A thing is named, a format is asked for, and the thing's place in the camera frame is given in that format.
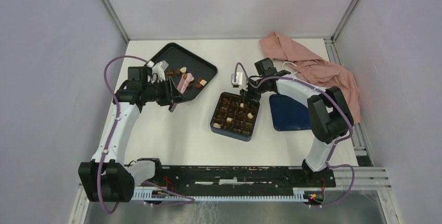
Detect pink cat paw tongs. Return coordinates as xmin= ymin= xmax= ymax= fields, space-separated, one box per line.
xmin=177 ymin=73 xmax=194 ymax=94

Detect pink cloth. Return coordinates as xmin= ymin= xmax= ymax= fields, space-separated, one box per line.
xmin=259 ymin=32 xmax=361 ymax=124

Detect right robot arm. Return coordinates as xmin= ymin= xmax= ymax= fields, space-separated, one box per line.
xmin=231 ymin=58 xmax=354 ymax=186

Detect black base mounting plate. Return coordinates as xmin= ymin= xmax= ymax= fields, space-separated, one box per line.
xmin=150 ymin=166 xmax=336 ymax=196

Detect blue chocolate box with insert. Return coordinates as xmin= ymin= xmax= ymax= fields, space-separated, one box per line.
xmin=210 ymin=92 xmax=260 ymax=142

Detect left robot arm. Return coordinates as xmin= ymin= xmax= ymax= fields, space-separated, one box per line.
xmin=78 ymin=65 xmax=193 ymax=203

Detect black plastic tray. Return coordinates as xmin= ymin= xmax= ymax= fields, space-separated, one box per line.
xmin=150 ymin=43 xmax=218 ymax=101

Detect white slotted cable duct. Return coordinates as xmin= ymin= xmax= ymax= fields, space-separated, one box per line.
xmin=131 ymin=187 xmax=308 ymax=203

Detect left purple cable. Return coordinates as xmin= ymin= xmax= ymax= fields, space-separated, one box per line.
xmin=96 ymin=55 xmax=196 ymax=215

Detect purple cable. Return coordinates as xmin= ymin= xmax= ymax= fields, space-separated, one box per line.
xmin=234 ymin=63 xmax=357 ymax=207
xmin=96 ymin=55 xmax=196 ymax=215

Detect white oval chocolate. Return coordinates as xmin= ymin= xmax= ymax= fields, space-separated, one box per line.
xmin=213 ymin=122 xmax=221 ymax=129

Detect blue box lid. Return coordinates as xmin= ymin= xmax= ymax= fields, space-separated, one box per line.
xmin=269 ymin=94 xmax=311 ymax=132

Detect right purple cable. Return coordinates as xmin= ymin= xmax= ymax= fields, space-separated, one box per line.
xmin=234 ymin=63 xmax=357 ymax=207

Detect white cord loop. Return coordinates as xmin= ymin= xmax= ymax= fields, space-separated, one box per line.
xmin=281 ymin=61 xmax=299 ymax=74

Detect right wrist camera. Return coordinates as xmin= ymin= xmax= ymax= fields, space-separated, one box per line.
xmin=231 ymin=71 xmax=247 ymax=89

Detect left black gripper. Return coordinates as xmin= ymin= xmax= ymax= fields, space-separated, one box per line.
xmin=142 ymin=77 xmax=187 ymax=106

